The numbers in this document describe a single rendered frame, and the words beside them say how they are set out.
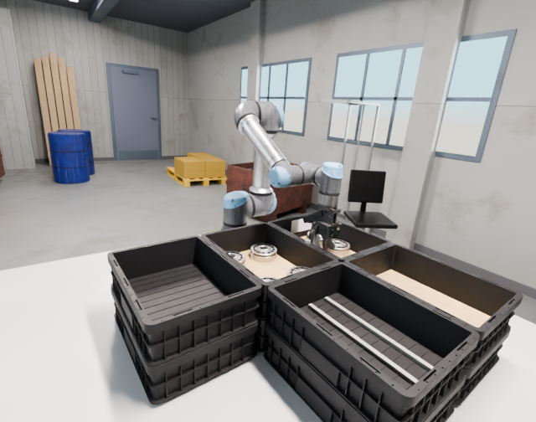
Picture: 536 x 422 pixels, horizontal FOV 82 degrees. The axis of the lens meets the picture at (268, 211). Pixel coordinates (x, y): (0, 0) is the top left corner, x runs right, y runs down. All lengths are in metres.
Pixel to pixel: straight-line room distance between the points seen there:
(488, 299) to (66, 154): 5.79
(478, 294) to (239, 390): 0.75
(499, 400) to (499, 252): 2.53
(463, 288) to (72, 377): 1.13
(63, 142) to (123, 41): 3.34
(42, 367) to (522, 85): 3.49
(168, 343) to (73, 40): 7.87
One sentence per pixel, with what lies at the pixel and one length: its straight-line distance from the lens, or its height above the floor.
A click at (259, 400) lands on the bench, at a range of 0.87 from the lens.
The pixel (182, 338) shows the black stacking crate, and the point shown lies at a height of 0.86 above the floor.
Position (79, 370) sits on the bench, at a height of 0.70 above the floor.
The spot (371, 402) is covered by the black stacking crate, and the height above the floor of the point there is 0.85.
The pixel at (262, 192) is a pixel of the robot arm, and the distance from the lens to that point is 1.46.
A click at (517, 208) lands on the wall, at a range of 3.42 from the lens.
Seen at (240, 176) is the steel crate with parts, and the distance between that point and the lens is 4.03.
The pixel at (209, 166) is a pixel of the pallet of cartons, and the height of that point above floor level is 0.35.
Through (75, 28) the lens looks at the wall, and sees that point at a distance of 8.39.
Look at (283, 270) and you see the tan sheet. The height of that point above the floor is 0.83.
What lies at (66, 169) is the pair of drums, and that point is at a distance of 6.10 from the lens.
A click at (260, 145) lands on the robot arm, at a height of 1.24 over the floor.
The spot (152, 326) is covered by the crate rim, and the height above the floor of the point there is 0.93.
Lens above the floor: 1.36
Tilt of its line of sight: 18 degrees down
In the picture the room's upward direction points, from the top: 4 degrees clockwise
